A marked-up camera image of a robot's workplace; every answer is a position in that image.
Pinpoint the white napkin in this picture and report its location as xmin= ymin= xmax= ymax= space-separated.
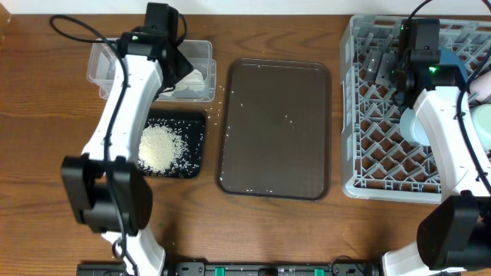
xmin=163 ymin=69 xmax=205 ymax=97

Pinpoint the dark blue plate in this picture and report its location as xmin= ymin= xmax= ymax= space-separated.
xmin=439 ymin=46 xmax=468 ymax=82

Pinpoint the light blue bowl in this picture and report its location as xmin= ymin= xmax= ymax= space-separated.
xmin=399 ymin=108 xmax=430 ymax=146

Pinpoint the pink cup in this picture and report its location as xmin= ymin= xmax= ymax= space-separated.
xmin=470 ymin=71 xmax=491 ymax=102

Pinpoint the pile of rice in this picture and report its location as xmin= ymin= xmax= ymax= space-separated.
xmin=137 ymin=120 xmax=203 ymax=178

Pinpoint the mint green bowl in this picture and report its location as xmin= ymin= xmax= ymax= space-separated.
xmin=471 ymin=103 xmax=491 ymax=151

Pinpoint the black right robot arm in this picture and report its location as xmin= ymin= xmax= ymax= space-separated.
xmin=381 ymin=64 xmax=490 ymax=275

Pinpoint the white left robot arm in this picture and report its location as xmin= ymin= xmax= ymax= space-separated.
xmin=61 ymin=31 xmax=193 ymax=275

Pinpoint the grey dishwasher rack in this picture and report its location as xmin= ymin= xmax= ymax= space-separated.
xmin=341 ymin=15 xmax=490 ymax=204

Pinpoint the clear plastic bin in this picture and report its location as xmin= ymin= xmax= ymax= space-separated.
xmin=87 ymin=39 xmax=216 ymax=102

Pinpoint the black rectangular tray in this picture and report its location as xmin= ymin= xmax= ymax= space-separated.
xmin=137 ymin=109 xmax=207 ymax=179

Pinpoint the brown serving tray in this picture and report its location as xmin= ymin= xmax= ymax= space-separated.
xmin=216 ymin=58 xmax=331 ymax=202

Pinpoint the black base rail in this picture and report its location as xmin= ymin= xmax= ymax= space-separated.
xmin=75 ymin=261 xmax=381 ymax=276

